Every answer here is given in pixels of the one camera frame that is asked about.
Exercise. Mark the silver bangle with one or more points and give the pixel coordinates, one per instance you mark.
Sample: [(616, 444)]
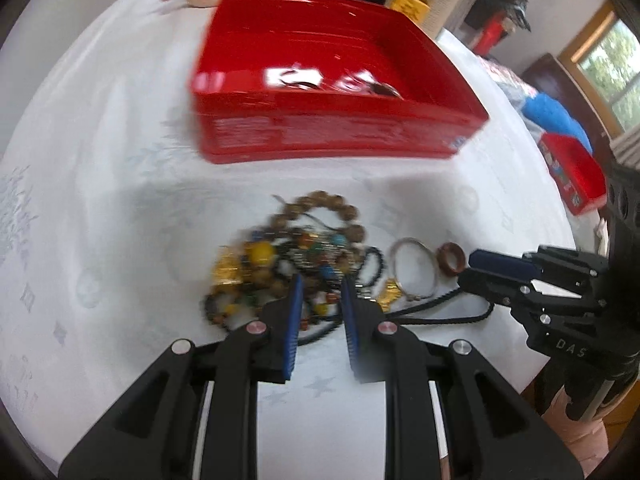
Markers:
[(410, 241)]

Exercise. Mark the person's right forearm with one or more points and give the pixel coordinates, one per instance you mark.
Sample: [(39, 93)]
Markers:
[(570, 415)]

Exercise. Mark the dark wooden headboard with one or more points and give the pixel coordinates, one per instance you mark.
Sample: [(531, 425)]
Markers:
[(550, 72)]

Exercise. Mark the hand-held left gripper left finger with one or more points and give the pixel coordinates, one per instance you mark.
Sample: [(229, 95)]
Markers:
[(295, 330)]

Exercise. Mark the small wooden framed window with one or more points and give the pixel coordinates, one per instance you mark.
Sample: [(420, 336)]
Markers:
[(610, 60)]

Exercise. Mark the pink floral bedding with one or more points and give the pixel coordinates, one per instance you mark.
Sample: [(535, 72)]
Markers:
[(505, 77)]

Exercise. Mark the red rectangular box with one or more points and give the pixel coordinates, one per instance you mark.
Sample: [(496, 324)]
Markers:
[(325, 130)]

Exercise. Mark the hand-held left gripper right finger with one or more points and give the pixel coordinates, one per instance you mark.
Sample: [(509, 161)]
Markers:
[(350, 320)]

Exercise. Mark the small red box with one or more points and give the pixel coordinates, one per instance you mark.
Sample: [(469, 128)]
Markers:
[(575, 170)]

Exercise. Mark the blue cloth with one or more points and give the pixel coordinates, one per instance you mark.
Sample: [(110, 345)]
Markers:
[(555, 115)]

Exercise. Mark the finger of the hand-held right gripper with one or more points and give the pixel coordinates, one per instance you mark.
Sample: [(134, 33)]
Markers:
[(490, 282), (500, 261)]

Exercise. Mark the dark coat rack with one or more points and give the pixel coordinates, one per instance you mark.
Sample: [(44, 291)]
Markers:
[(500, 10)]

